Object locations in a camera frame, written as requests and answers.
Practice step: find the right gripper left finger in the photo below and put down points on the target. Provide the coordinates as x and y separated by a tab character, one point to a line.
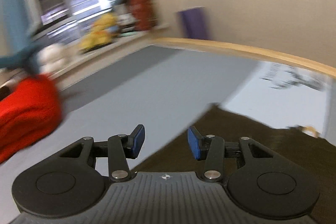
75	178

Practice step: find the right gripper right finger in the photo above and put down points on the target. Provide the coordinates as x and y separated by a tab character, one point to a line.
270	187

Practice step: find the dark olive corduroy pants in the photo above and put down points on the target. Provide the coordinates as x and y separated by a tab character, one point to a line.
315	155

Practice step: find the red folded quilt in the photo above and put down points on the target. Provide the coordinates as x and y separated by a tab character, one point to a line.
30	113

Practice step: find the white printed deer mat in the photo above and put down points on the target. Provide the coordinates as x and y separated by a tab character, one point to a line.
283	96

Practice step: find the white plush toy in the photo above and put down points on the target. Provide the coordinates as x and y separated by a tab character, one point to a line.
52	58

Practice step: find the grey bed sheet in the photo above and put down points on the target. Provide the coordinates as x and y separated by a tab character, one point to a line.
161	88

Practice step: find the teal shark plush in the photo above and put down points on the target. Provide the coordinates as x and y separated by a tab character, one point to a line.
25	58

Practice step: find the yellow bear plush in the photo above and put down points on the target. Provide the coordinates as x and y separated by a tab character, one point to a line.
102	33

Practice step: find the panda plush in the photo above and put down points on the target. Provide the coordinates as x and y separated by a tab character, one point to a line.
125	18

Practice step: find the dark red cushion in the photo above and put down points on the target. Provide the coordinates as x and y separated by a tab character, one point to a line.
144	14

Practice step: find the wooden bed frame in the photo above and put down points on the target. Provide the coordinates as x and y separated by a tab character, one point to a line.
247	52

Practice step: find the purple board by wall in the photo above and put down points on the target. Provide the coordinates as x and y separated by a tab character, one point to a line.
194	23

